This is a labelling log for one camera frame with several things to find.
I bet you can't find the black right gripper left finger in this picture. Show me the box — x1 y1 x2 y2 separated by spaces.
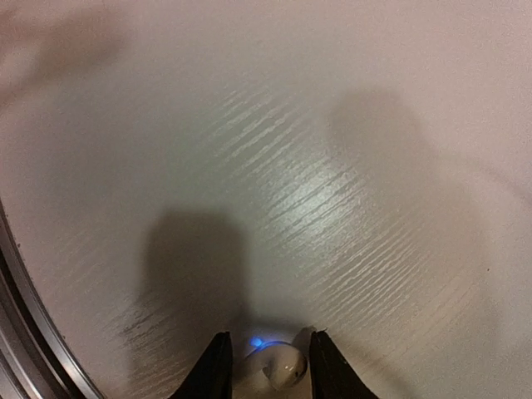
169 331 233 399

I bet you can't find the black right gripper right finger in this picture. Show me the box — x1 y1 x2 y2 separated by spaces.
309 331 378 399

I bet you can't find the white earbud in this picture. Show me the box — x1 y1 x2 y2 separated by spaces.
233 336 308 392

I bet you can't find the front aluminium rail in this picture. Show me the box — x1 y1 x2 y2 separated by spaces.
1 210 105 398

